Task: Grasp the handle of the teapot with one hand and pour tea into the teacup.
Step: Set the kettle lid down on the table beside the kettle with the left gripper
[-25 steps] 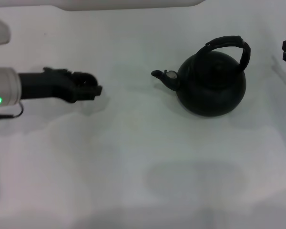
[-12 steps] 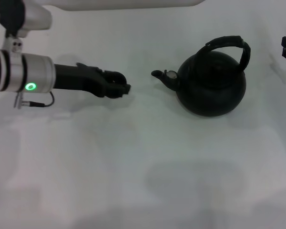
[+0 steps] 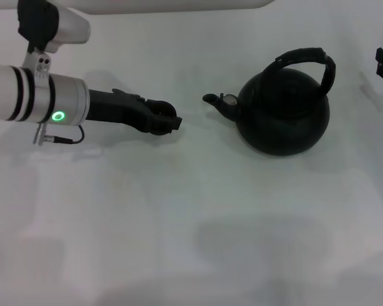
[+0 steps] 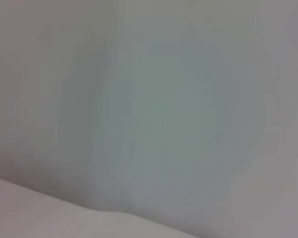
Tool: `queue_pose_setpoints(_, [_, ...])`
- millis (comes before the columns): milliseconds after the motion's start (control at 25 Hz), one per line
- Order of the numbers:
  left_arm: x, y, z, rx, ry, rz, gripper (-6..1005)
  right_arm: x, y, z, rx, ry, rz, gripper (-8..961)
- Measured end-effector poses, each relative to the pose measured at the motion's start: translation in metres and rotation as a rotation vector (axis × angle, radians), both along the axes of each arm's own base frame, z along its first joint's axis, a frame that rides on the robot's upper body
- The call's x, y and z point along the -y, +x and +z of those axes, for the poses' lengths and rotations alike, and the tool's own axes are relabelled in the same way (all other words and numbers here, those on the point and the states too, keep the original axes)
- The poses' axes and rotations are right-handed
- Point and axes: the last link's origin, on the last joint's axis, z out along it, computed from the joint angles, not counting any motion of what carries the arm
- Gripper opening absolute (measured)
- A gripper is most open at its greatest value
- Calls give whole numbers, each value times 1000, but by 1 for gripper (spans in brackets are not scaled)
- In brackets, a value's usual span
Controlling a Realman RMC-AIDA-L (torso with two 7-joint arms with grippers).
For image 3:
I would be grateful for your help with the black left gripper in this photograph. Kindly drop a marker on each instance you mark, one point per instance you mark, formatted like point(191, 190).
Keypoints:
point(115, 108)

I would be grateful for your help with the black round teacup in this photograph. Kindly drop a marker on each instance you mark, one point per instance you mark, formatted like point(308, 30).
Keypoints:
point(162, 112)

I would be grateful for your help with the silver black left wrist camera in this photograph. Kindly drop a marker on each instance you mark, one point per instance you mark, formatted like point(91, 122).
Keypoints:
point(70, 28)

